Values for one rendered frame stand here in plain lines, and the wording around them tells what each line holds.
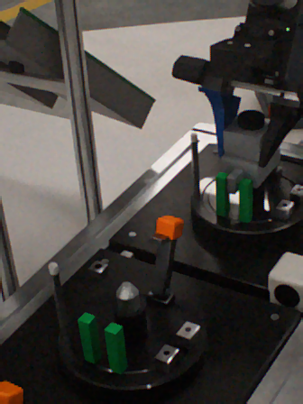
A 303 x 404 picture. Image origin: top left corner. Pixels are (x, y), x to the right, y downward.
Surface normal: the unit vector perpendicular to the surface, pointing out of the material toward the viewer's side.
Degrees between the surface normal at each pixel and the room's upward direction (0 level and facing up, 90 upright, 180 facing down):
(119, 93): 90
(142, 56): 0
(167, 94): 0
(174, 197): 0
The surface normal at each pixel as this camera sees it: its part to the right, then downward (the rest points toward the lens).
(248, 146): -0.51, 0.51
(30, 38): 0.75, 0.33
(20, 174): -0.07, -0.83
